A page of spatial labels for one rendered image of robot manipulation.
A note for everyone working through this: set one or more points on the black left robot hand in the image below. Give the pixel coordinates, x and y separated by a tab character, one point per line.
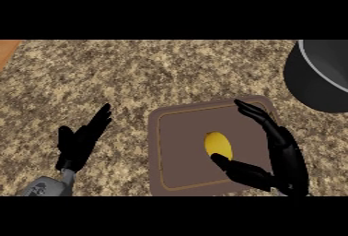
77	144

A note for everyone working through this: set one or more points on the yellow lemon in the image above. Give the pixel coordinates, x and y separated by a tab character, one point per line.
217	145

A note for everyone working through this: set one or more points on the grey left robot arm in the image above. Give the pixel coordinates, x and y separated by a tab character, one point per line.
52	185

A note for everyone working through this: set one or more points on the black pot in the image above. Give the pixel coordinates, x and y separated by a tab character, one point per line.
319	73

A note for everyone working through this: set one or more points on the brown tray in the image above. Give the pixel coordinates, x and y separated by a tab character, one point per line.
191	153

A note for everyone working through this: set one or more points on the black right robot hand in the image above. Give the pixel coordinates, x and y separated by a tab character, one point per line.
285	153

